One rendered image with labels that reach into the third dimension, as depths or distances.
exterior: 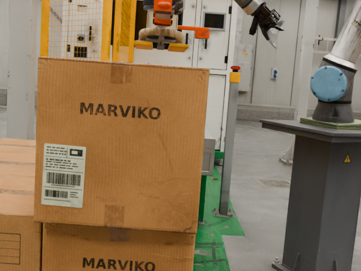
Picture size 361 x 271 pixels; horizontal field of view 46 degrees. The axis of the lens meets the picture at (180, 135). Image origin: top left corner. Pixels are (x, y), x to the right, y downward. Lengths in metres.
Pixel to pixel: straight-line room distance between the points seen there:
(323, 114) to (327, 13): 10.33
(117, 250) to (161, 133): 0.34
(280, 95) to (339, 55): 9.90
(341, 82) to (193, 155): 0.99
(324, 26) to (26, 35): 9.92
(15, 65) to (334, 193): 2.28
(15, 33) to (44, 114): 2.23
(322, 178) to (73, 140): 1.30
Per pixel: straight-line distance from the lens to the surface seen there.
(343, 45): 1.89
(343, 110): 2.07
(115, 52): 3.60
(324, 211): 2.05
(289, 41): 11.87
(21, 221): 1.18
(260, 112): 11.48
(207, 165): 2.37
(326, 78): 1.86
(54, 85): 1.03
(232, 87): 2.89
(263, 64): 11.62
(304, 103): 5.36
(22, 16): 3.25
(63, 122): 1.03
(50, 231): 1.17
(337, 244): 2.18
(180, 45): 2.27
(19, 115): 3.24
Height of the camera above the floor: 0.91
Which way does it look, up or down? 7 degrees down
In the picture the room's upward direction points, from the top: 4 degrees clockwise
